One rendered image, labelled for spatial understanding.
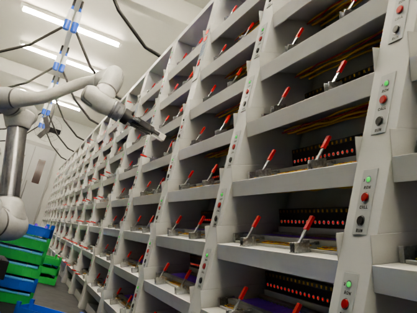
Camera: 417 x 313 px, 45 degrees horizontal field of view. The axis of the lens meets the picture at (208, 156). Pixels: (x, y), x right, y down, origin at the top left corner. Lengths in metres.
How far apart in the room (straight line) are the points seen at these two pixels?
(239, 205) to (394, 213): 0.70
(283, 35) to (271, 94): 0.21
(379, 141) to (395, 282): 0.26
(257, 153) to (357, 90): 0.55
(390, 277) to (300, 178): 0.40
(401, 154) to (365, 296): 0.25
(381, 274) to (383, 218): 0.10
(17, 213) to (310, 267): 1.87
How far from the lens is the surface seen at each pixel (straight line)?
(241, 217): 1.54
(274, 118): 1.41
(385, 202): 0.92
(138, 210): 2.88
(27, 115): 2.82
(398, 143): 0.95
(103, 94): 2.43
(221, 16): 2.46
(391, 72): 1.03
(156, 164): 2.59
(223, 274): 1.53
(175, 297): 1.75
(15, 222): 2.66
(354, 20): 1.25
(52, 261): 4.54
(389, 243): 0.92
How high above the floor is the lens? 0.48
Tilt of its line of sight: 12 degrees up
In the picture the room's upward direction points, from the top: 14 degrees clockwise
